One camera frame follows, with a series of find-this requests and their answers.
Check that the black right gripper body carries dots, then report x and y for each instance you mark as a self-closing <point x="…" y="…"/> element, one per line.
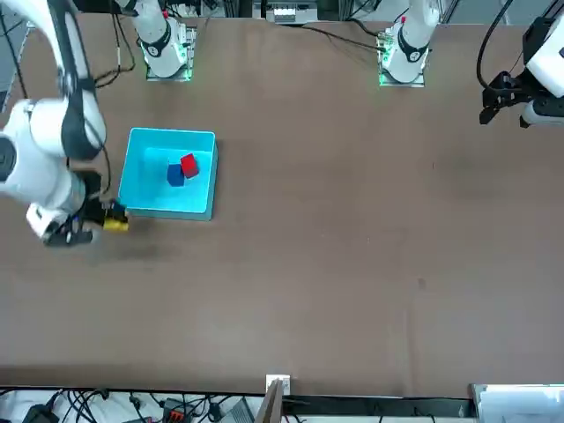
<point x="93" y="207"/>

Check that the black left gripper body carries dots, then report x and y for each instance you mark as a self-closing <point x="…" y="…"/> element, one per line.
<point x="523" y="90"/>

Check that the yellow block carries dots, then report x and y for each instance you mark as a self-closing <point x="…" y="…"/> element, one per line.
<point x="116" y="225"/>

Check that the blue block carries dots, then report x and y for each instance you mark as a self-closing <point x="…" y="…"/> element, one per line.
<point x="175" y="176"/>

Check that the red block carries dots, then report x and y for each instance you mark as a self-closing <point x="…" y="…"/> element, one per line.
<point x="189" y="165"/>

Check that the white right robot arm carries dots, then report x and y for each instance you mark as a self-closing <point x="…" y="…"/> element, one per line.
<point x="39" y="132"/>

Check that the cyan plastic box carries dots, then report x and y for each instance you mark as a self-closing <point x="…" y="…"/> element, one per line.
<point x="194" y="198"/>

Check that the black orange power strip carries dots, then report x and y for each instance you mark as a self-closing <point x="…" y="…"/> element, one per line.
<point x="174" y="414"/>

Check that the black power adapter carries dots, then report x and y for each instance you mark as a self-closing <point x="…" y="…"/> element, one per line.
<point x="39" y="415"/>

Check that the white electrical device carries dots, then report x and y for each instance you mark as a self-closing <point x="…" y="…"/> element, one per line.
<point x="284" y="15"/>

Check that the ridged power brick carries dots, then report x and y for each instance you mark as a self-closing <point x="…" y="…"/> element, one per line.
<point x="240" y="412"/>

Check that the grey metal plate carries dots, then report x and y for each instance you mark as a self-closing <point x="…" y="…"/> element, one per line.
<point x="520" y="403"/>

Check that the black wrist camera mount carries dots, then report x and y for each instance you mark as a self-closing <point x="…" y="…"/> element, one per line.
<point x="70" y="238"/>

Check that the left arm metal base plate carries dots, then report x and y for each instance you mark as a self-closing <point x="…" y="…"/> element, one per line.
<point x="416" y="82"/>

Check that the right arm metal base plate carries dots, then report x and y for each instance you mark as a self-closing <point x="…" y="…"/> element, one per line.
<point x="180" y="78"/>

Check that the white post bracket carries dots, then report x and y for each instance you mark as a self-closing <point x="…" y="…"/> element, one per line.
<point x="284" y="382"/>

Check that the metal frame post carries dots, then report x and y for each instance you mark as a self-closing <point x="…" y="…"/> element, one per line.
<point x="271" y="405"/>

